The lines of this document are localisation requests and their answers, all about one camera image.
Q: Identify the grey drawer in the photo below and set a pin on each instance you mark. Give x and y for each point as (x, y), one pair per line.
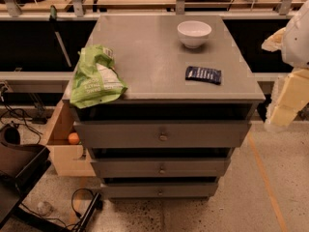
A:
(159, 190)
(162, 134)
(158, 167)

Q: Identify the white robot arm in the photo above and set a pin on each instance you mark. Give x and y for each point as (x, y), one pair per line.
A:
(295, 41)

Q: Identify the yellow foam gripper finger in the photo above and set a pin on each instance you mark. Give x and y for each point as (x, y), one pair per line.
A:
(289, 95)
(274, 42)

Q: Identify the grey top drawer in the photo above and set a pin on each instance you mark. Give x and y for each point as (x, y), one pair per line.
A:
(162, 134)

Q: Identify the green chip bag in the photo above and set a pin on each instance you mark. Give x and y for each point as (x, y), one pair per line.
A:
(95, 80)

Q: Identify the grey drawer cabinet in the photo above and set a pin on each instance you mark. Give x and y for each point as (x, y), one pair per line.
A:
(152, 62)

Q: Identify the white ceramic bowl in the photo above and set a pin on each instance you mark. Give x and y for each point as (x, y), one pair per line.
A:
(193, 33)

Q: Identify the dark blue snack packet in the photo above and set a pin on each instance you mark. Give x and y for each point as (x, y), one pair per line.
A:
(202, 74)

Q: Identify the green handled tool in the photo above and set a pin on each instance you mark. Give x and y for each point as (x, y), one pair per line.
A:
(53, 20)

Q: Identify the light wooden box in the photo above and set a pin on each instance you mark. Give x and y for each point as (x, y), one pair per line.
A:
(67, 159)

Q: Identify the black bin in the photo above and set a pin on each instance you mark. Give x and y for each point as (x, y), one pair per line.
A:
(21, 166)

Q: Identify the grey middle drawer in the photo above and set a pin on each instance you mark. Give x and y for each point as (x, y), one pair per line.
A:
(158, 167)

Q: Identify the orange fruit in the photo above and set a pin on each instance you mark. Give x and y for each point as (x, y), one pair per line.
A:
(73, 138)

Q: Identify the grey bottom drawer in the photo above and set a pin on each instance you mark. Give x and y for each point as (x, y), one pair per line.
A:
(159, 190)

